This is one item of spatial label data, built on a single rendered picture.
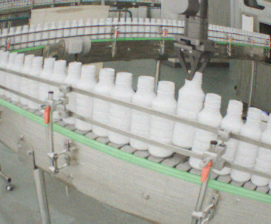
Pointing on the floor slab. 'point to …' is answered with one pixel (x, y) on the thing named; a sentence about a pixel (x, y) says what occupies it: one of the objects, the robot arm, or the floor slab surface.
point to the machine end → (263, 26)
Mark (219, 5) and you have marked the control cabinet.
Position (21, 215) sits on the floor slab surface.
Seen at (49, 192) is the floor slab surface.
